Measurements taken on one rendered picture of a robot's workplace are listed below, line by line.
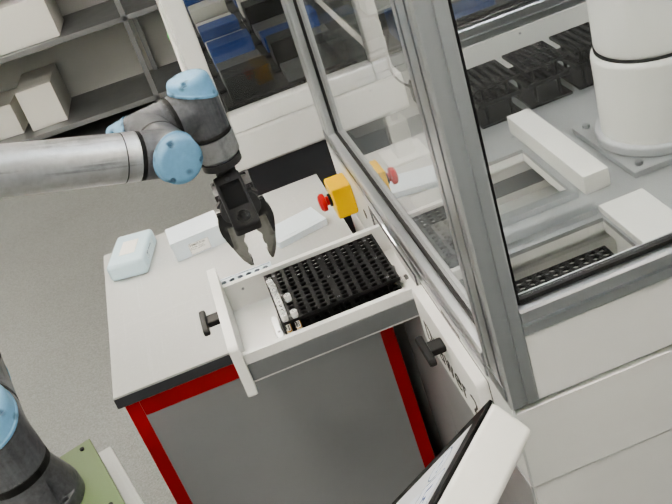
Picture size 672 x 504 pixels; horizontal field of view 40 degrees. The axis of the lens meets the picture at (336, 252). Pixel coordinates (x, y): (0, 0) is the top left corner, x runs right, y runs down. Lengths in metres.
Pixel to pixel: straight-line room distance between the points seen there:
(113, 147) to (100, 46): 4.50
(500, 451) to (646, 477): 0.60
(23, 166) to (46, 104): 4.22
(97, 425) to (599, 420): 2.16
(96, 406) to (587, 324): 2.31
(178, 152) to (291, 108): 1.05
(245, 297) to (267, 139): 0.71
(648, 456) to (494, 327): 0.36
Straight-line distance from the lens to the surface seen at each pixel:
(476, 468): 0.84
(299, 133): 2.44
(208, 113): 1.54
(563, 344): 1.22
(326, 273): 1.70
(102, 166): 1.38
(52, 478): 1.56
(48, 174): 1.36
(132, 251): 2.27
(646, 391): 1.33
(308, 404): 1.98
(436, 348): 1.43
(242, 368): 1.58
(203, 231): 2.21
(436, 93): 1.00
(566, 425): 1.30
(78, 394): 3.39
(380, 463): 2.13
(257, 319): 1.77
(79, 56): 5.90
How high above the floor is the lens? 1.79
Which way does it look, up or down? 30 degrees down
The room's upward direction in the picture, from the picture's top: 19 degrees counter-clockwise
